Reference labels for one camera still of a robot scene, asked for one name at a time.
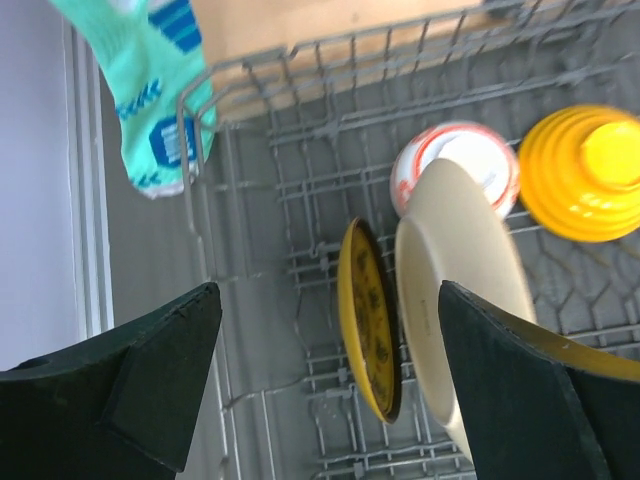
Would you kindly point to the wooden stand tray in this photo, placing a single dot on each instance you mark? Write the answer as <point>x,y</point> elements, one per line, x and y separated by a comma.
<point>325,30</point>

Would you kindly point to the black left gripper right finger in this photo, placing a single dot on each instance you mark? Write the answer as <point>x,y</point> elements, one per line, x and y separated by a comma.
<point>535,404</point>

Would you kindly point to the grey wire dish rack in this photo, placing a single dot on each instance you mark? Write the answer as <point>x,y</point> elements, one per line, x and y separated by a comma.
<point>305,141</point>

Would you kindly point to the beige bird plate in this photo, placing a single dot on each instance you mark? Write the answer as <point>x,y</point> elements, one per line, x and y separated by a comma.
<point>451,232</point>

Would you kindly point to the yellow ribbed bowl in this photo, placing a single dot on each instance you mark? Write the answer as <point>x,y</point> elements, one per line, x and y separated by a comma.
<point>579,173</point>

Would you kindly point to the yellow patterned small plate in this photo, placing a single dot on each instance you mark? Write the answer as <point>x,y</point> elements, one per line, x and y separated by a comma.
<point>369,321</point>

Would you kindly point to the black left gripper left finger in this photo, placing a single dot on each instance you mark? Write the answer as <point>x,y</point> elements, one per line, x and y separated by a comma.
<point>120,405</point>

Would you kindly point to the mint green blue sock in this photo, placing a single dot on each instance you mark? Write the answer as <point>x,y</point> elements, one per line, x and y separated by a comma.
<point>148,51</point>

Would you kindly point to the white orange patterned bowl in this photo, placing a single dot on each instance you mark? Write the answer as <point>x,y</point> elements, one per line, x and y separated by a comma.
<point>480,151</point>

